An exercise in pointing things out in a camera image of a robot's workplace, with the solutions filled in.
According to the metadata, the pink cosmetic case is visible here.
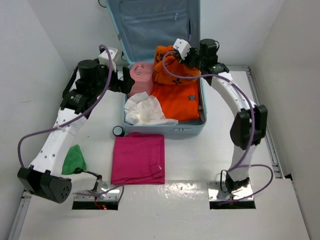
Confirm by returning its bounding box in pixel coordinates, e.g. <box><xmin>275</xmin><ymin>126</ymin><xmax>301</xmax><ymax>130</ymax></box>
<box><xmin>128</xmin><ymin>61</ymin><xmax>154</xmax><ymax>97</ymax></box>

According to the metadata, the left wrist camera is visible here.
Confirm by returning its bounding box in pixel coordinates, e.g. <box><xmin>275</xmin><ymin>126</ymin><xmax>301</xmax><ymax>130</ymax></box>
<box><xmin>98</xmin><ymin>47</ymin><xmax>121</xmax><ymax>72</ymax></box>

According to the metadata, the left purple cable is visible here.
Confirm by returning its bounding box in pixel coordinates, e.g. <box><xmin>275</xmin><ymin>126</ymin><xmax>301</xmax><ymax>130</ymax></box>
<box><xmin>17</xmin><ymin>44</ymin><xmax>125</xmax><ymax>201</ymax></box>

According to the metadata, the magenta cloth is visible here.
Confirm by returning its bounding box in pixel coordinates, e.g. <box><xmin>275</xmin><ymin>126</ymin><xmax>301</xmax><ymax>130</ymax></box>
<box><xmin>110</xmin><ymin>132</ymin><xmax>165</xmax><ymax>185</ymax></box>

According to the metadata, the white cloth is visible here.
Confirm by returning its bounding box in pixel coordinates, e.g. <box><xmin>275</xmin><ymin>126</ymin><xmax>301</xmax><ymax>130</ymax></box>
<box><xmin>124</xmin><ymin>92</ymin><xmax>179</xmax><ymax>126</ymax></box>

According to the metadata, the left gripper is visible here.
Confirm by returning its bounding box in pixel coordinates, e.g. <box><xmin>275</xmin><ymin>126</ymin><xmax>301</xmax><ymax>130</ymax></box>
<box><xmin>90</xmin><ymin>58</ymin><xmax>134</xmax><ymax>96</ymax></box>

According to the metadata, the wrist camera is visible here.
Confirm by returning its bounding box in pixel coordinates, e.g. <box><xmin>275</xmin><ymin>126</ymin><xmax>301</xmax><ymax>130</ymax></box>
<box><xmin>173</xmin><ymin>38</ymin><xmax>192</xmax><ymax>60</ymax></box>
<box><xmin>98</xmin><ymin>47</ymin><xmax>121</xmax><ymax>72</ymax></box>

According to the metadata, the front left suitcase wheel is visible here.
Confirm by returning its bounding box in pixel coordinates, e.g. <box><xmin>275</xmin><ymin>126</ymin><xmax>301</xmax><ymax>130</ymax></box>
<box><xmin>112</xmin><ymin>125</ymin><xmax>125</xmax><ymax>137</ymax></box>

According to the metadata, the metal base plate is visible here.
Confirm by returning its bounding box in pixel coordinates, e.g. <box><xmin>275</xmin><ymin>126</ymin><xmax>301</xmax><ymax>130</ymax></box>
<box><xmin>207</xmin><ymin>181</ymin><xmax>254</xmax><ymax>202</ymax></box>
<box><xmin>74</xmin><ymin>180</ymin><xmax>125</xmax><ymax>202</ymax></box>

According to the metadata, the purple cable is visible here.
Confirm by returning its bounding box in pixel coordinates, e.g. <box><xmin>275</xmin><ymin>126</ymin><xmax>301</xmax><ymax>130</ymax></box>
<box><xmin>17</xmin><ymin>44</ymin><xmax>125</xmax><ymax>201</ymax></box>
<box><xmin>162</xmin><ymin>34</ymin><xmax>275</xmax><ymax>205</ymax></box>

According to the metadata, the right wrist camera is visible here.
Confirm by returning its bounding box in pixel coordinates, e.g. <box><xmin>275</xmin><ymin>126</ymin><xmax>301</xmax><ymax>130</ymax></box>
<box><xmin>173</xmin><ymin>38</ymin><xmax>192</xmax><ymax>60</ymax></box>

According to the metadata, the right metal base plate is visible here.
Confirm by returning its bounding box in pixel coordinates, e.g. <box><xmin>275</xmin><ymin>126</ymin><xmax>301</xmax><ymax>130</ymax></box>
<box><xmin>207</xmin><ymin>181</ymin><xmax>254</xmax><ymax>202</ymax></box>

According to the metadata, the orange garment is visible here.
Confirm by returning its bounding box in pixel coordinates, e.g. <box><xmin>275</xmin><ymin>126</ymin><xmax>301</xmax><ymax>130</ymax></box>
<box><xmin>151</xmin><ymin>82</ymin><xmax>200</xmax><ymax>122</ymax></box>

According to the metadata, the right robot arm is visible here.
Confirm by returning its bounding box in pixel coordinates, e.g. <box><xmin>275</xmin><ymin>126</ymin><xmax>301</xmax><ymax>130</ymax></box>
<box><xmin>124</xmin><ymin>38</ymin><xmax>268</xmax><ymax>193</ymax></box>

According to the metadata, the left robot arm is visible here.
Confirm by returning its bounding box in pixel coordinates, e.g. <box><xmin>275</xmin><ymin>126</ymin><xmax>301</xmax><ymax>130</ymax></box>
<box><xmin>17</xmin><ymin>59</ymin><xmax>123</xmax><ymax>204</ymax></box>

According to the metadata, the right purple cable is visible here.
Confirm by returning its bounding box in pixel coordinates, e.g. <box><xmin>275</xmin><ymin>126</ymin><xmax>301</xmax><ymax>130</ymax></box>
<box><xmin>162</xmin><ymin>34</ymin><xmax>275</xmax><ymax>205</ymax></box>

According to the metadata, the orange monogram towel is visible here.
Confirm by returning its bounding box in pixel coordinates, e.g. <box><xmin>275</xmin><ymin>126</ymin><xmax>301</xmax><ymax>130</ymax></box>
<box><xmin>152</xmin><ymin>45</ymin><xmax>200</xmax><ymax>86</ymax></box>

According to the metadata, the light blue suitcase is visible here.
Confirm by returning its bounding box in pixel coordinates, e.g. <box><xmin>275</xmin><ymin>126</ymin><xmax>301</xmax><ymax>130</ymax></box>
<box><xmin>102</xmin><ymin>0</ymin><xmax>207</xmax><ymax>135</ymax></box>

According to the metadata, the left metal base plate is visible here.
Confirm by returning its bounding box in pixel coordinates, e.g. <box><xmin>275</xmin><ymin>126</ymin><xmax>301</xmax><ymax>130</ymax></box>
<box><xmin>74</xmin><ymin>180</ymin><xmax>125</xmax><ymax>202</ymax></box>

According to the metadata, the green cloth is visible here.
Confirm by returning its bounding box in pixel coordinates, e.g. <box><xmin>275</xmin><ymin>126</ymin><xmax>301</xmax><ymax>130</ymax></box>
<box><xmin>61</xmin><ymin>144</ymin><xmax>87</xmax><ymax>175</ymax></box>

